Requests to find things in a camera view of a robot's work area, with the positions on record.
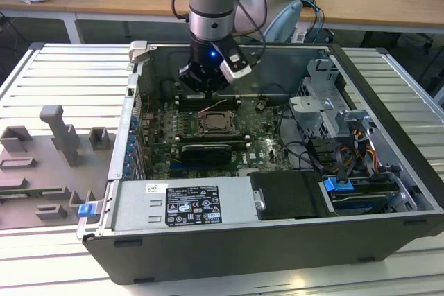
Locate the metal locking lever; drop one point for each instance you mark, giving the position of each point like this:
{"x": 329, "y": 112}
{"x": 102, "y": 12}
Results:
{"x": 218, "y": 133}
{"x": 215, "y": 105}

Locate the silver CPU plate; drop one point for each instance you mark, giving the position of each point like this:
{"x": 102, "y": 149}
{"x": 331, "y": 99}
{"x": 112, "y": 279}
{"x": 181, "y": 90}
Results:
{"x": 216, "y": 122}

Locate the black RAM slot bank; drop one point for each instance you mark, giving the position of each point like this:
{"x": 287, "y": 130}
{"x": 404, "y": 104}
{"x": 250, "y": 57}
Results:
{"x": 215, "y": 137}
{"x": 190, "y": 103}

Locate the CPU socket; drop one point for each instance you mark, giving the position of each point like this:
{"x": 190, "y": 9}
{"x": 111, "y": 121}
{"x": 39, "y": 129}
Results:
{"x": 201, "y": 123}

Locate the gray case latch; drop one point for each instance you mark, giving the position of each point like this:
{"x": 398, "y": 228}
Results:
{"x": 138, "y": 51}

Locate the black graphics card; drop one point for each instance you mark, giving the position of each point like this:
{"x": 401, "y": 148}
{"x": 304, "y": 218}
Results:
{"x": 206, "y": 154}

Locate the green motherboard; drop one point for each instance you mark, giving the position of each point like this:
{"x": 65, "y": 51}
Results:
{"x": 263, "y": 150}

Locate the silver drive cage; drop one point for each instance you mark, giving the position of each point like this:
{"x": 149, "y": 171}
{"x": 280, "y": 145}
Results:
{"x": 319, "y": 109}

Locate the silver power supply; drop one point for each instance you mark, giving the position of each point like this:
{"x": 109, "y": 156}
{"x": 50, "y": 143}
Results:
{"x": 138, "y": 206}

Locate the black plastic shroud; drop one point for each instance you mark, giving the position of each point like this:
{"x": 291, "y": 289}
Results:
{"x": 288, "y": 195}

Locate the blue plastic clip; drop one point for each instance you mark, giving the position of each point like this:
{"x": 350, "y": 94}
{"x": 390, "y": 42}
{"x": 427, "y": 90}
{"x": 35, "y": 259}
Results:
{"x": 86, "y": 210}

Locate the black open PC case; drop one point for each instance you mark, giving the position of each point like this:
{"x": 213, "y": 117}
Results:
{"x": 243, "y": 251}

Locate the gray parts rack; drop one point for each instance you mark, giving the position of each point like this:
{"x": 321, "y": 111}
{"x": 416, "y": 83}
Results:
{"x": 41, "y": 171}

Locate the hard disk in blue carrier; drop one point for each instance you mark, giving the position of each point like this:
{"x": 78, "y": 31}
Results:
{"x": 360, "y": 197}

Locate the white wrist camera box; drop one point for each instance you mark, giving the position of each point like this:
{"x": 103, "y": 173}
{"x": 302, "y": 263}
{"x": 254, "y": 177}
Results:
{"x": 236, "y": 67}

